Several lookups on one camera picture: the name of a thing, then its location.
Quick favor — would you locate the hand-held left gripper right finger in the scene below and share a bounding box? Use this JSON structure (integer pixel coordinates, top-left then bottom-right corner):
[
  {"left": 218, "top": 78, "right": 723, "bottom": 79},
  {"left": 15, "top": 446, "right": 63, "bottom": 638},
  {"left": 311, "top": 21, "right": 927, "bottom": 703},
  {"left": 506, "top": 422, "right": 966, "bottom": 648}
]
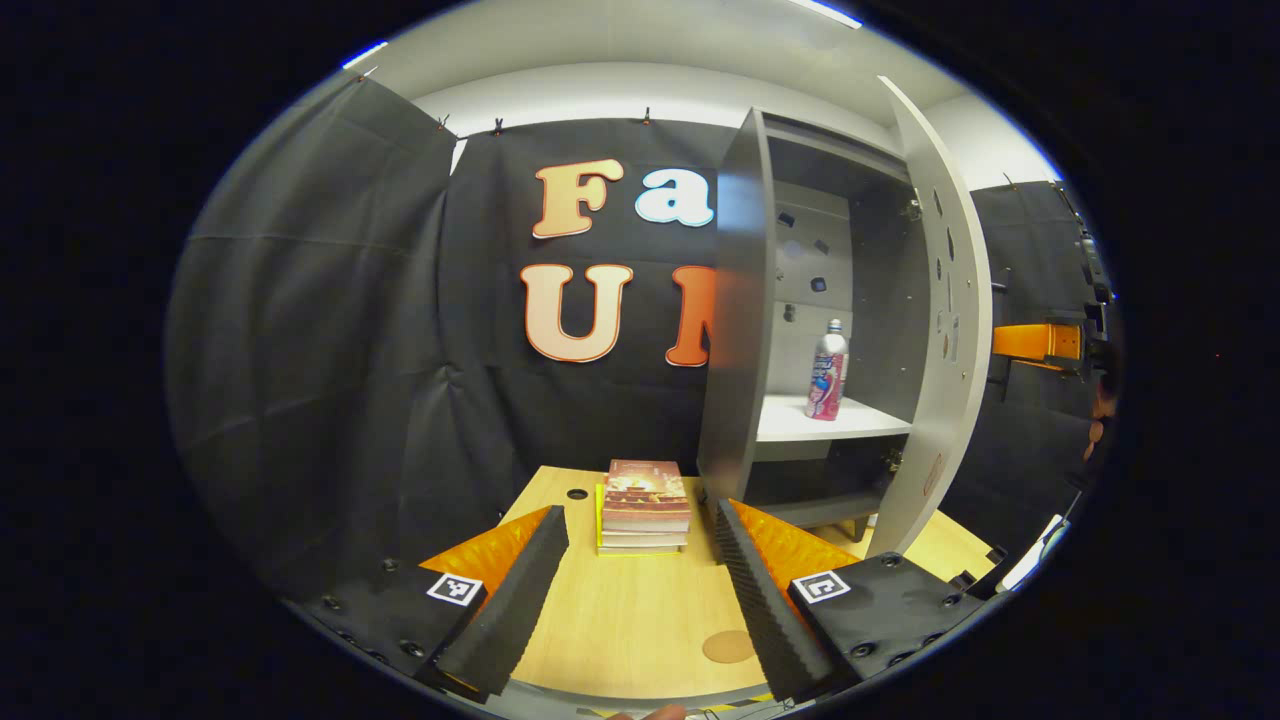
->
[{"left": 713, "top": 497, "right": 991, "bottom": 704}]

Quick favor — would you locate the brown cover book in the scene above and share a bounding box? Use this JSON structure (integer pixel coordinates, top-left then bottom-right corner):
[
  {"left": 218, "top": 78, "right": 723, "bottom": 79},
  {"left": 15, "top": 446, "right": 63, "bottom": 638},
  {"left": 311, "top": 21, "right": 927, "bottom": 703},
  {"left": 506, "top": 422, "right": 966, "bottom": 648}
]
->
[{"left": 601, "top": 459, "right": 693, "bottom": 534}]

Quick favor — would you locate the white paged book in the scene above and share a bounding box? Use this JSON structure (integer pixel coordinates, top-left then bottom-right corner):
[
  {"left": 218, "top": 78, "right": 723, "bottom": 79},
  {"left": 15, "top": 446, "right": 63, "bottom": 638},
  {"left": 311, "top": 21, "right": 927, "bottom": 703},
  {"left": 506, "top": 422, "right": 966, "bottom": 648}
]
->
[{"left": 600, "top": 527, "right": 691, "bottom": 550}]

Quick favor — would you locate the black backdrop cloth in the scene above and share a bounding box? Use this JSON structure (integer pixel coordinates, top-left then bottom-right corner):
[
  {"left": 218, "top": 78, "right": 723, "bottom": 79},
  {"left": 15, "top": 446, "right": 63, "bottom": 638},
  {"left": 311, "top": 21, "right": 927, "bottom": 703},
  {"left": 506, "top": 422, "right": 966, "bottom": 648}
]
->
[{"left": 165, "top": 75, "right": 1101, "bottom": 601}]

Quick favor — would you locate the white cabinet shelf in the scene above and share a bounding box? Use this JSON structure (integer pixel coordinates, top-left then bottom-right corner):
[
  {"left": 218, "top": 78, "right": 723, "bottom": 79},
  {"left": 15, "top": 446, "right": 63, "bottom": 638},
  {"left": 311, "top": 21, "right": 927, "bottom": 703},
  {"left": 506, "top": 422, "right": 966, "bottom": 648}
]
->
[{"left": 755, "top": 393, "right": 913, "bottom": 444}]

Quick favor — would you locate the silver bottle with red label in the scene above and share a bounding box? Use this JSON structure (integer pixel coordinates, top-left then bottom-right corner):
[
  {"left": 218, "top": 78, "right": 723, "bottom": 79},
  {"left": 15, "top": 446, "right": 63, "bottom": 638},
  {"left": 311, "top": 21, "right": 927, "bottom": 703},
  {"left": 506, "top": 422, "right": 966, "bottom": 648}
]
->
[{"left": 806, "top": 318, "right": 851, "bottom": 422}]

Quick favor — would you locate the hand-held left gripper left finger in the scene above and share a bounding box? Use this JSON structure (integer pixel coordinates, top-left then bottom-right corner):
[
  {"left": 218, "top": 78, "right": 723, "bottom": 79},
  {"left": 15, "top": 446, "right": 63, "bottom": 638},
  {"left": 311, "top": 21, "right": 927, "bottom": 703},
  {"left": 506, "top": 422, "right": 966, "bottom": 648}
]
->
[{"left": 285, "top": 503, "right": 571, "bottom": 701}]

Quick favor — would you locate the grey cabinet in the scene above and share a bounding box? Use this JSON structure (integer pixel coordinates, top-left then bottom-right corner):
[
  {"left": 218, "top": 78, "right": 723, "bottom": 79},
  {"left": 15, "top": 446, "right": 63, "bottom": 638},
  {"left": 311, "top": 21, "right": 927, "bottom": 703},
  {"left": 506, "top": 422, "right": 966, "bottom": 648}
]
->
[{"left": 697, "top": 107, "right": 931, "bottom": 541}]

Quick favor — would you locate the black table clamp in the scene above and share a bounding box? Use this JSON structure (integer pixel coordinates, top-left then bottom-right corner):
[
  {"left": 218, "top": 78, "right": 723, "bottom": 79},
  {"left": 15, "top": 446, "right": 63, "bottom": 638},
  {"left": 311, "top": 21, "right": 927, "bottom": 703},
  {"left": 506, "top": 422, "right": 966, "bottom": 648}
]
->
[{"left": 950, "top": 545, "right": 1009, "bottom": 593}]

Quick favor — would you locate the black door handle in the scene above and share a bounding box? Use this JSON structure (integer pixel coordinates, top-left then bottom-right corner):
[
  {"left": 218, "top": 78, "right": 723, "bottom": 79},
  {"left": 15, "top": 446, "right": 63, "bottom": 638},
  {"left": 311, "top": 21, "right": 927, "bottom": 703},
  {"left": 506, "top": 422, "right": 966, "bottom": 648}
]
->
[{"left": 986, "top": 283, "right": 1013, "bottom": 403}]

